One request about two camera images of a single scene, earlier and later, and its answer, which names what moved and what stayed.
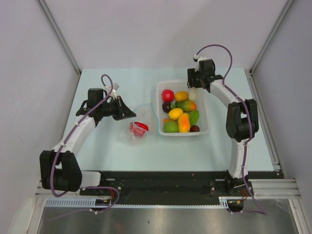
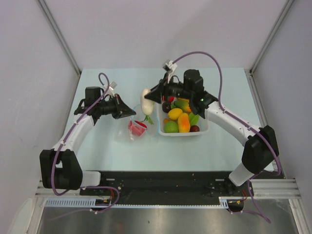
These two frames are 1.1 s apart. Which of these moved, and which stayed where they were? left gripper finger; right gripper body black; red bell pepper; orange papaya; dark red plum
Moved: right gripper body black
Stayed: left gripper finger; dark red plum; red bell pepper; orange papaya
